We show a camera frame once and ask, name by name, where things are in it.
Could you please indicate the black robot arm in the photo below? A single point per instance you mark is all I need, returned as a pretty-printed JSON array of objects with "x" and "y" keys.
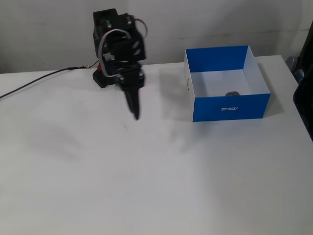
[{"x": 122, "y": 46}]

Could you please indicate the gray object with blue label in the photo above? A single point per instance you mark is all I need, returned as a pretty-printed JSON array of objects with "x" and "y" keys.
[{"x": 293, "y": 63}]

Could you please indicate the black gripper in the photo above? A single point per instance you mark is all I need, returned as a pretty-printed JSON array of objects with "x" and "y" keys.
[{"x": 131, "y": 86}]

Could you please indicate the blue white cardboard box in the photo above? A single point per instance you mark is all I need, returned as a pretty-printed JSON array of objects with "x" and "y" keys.
[{"x": 230, "y": 107}]

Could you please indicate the black hard-back office chair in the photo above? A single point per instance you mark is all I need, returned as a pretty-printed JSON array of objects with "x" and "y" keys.
[{"x": 305, "y": 102}]

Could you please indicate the gray block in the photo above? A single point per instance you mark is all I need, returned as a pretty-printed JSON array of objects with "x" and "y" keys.
[{"x": 232, "y": 93}]

